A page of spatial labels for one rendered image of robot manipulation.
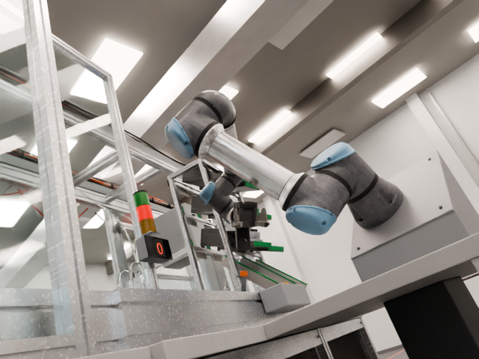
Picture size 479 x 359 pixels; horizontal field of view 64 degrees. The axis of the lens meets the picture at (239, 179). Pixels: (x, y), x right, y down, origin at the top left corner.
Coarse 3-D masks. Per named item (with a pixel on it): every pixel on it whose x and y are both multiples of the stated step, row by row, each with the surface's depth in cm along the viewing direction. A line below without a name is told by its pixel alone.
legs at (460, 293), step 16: (432, 288) 90; (448, 288) 89; (464, 288) 97; (384, 304) 98; (400, 304) 95; (416, 304) 92; (432, 304) 90; (448, 304) 88; (464, 304) 91; (400, 320) 95; (416, 320) 92; (432, 320) 90; (448, 320) 87; (464, 320) 86; (400, 336) 94; (416, 336) 92; (432, 336) 89; (448, 336) 87; (464, 336) 85; (416, 352) 91; (432, 352) 89; (448, 352) 87; (464, 352) 85
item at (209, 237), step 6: (204, 234) 166; (210, 234) 164; (216, 234) 162; (228, 234) 158; (234, 234) 172; (204, 240) 165; (210, 240) 163; (216, 240) 162; (234, 240) 156; (216, 246) 173; (222, 246) 167; (234, 246) 159; (252, 246) 151; (258, 246) 152; (264, 246) 156; (270, 246) 160
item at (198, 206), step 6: (192, 198) 174; (198, 198) 172; (192, 204) 173; (198, 204) 171; (204, 204) 169; (192, 210) 172; (198, 210) 170; (204, 210) 169; (210, 210) 166; (258, 210) 167
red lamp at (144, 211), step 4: (144, 204) 127; (136, 208) 128; (140, 208) 127; (144, 208) 127; (148, 208) 127; (136, 212) 128; (140, 212) 126; (144, 212) 126; (148, 212) 126; (152, 212) 129; (140, 216) 126; (144, 216) 125; (148, 216) 126; (152, 216) 127; (140, 220) 125
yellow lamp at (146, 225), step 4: (144, 220) 125; (148, 220) 125; (152, 220) 126; (140, 224) 125; (144, 224) 124; (148, 224) 124; (152, 224) 125; (140, 228) 125; (144, 228) 124; (148, 228) 124; (152, 228) 124; (140, 232) 125; (144, 232) 123
